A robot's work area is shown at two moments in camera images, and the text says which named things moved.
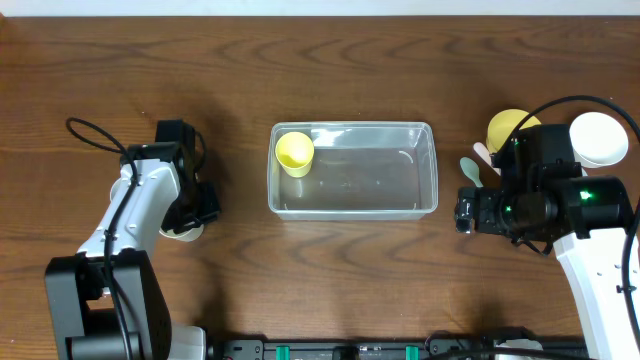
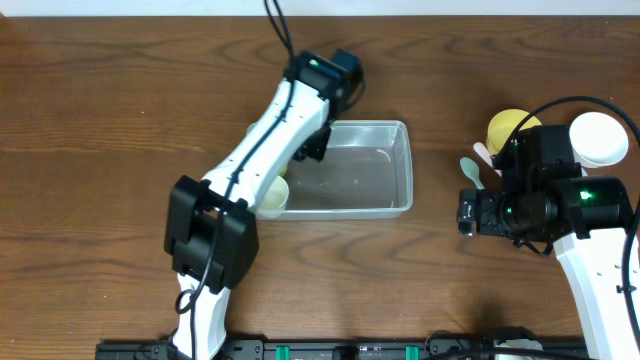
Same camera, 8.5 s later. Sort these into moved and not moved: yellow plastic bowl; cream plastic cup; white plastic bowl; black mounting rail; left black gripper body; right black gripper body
Moved: left black gripper body; cream plastic cup
Not moved: right black gripper body; white plastic bowl; yellow plastic bowl; black mounting rail
